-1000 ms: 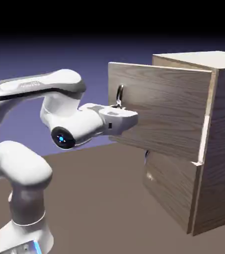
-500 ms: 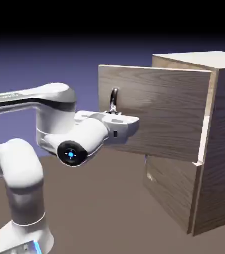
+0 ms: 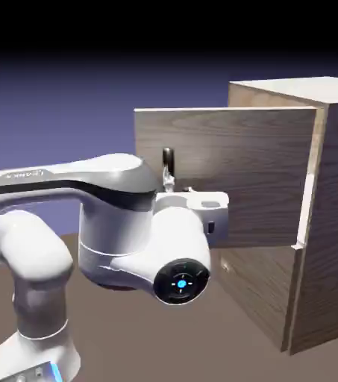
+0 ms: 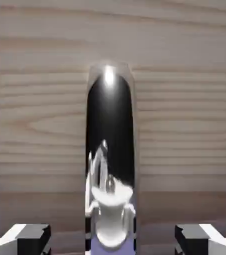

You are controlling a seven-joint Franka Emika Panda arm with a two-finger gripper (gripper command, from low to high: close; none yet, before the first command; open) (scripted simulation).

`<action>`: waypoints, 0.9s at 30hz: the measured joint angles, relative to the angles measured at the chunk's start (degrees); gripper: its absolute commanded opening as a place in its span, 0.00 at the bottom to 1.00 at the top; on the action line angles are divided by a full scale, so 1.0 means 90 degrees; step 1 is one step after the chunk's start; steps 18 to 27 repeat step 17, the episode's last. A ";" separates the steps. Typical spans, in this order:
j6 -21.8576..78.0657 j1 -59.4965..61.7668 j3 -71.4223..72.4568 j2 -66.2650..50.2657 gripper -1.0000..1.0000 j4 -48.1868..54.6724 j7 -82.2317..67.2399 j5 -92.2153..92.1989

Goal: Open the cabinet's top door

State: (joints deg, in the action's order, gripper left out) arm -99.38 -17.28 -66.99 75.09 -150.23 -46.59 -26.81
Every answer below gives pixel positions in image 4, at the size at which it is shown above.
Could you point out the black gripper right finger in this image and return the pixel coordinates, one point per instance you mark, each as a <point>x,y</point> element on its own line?
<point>192,239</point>

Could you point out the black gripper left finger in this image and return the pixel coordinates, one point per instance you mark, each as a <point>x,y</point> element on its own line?
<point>33,239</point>

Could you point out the light wood cabinet door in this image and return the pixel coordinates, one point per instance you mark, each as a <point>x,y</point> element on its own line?
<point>35,119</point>

